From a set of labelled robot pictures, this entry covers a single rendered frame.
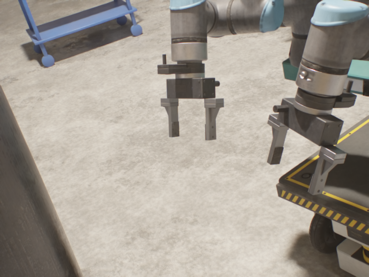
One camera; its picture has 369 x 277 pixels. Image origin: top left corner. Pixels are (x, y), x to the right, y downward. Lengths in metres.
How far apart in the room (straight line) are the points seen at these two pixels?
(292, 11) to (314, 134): 0.67
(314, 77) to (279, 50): 2.88
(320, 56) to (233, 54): 3.00
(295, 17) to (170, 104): 0.48
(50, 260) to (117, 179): 2.36
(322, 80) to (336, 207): 0.78
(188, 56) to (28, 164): 0.90
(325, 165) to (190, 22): 0.50
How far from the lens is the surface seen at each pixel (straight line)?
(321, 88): 1.10
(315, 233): 2.04
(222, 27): 1.48
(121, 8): 5.17
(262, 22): 1.44
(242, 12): 1.45
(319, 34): 1.08
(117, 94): 3.93
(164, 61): 1.37
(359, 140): 2.13
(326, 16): 1.08
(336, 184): 1.92
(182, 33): 1.39
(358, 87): 1.67
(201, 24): 1.40
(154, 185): 2.74
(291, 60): 1.79
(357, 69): 1.70
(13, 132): 0.52
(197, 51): 1.39
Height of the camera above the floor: 1.41
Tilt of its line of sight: 27 degrees down
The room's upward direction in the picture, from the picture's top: 15 degrees counter-clockwise
